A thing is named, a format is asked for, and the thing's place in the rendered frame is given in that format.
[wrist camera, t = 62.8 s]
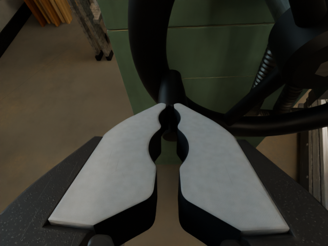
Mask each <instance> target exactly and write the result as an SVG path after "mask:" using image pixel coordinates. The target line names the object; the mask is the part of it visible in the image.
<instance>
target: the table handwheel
mask: <svg viewBox="0 0 328 246"><path fill-rule="evenodd" d="M174 1H175V0H128V36H129V44H130V50H131V54H132V59H133V62H134V64H135V68H136V70H137V72H138V75H139V77H140V79H141V81H142V83H143V85H144V87H145V89H146V90H147V92H148V93H149V95H150V96H151V98H152V99H153V100H154V101H155V102H156V103H158V95H159V89H160V85H161V80H162V74H163V72H165V71H167V70H170V69H169V66H168V62H167V56H166V37H167V29H168V24H169V18H170V15H171V11H172V7H173V4H174ZM265 2H266V4H267V7H268V9H269V11H270V13H271V15H272V17H273V19H274V21H275V24H274V26H273V28H272V29H271V32H270V34H269V37H268V45H269V48H270V51H271V53H272V56H273V58H274V60H275V63H276V66H275V67H274V68H273V69H272V70H271V71H270V72H269V73H268V74H267V75H266V76H265V77H264V78H263V79H262V80H261V81H260V82H259V83H258V84H257V85H256V86H255V87H254V88H253V89H252V90H251V91H250V92H249V93H248V94H247V95H246V96H244V97H243V98H242V99H241V100H240V101H239V102H238V103H236V104H235V105H234V106H233V107H232V108H231V109H230V110H228V111H227V112H226V113H225V114H223V113H219V112H215V111H212V110H209V109H207V108H204V107H202V106H200V105H198V104H196V103H195V102H193V101H192V100H191V99H189V98H188V97H187V96H186V98H187V103H188V108H190V109H192V110H194V111H196V112H198V113H200V114H201V115H203V116H205V117H207V118H209V119H211V120H213V121H214V122H216V123H217V124H219V125H220V126H222V127H223V128H224V129H226V130H227V131H228V132H229V133H231V134H232V135H233V136H236V137H267V136H279V135H286V134H293V133H300V132H305V131H310V130H315V129H319V128H324V127H328V103H325V104H321V105H318V106H314V107H311V108H307V109H303V110H298V111H294V112H288V113H283V114H276V115H267V116H244V115H245V114H246V113H248V112H249V111H250V110H251V109H252V108H254V107H255V106H256V105H257V104H259V103H260V102H261V101H263V100H264V99H265V98H267V97H268V96H269V95H271V94H272V93H273V92H275V91H276V90H277V89H279V88H280V87H281V86H283V85H284V84H287V85H289V86H291V87H295V88H303V89H317V88H322V87H327V86H328V0H265Z"/></svg>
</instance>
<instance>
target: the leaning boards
mask: <svg viewBox="0 0 328 246"><path fill-rule="evenodd" d="M24 1H25V3H26V4H27V6H28V7H29V9H30V10H31V12H32V13H33V15H34V16H35V18H36V19H37V21H38V22H39V24H40V25H41V26H42V27H44V26H45V25H46V23H47V22H48V23H51V22H52V23H54V24H55V25H56V27H58V26H59V24H60V23H61V21H62V23H64V22H66V23H67V24H70V23H71V21H72V19H73V18H72V16H71V13H72V11H71V9H70V6H69V4H68V2H67V0H24Z"/></svg>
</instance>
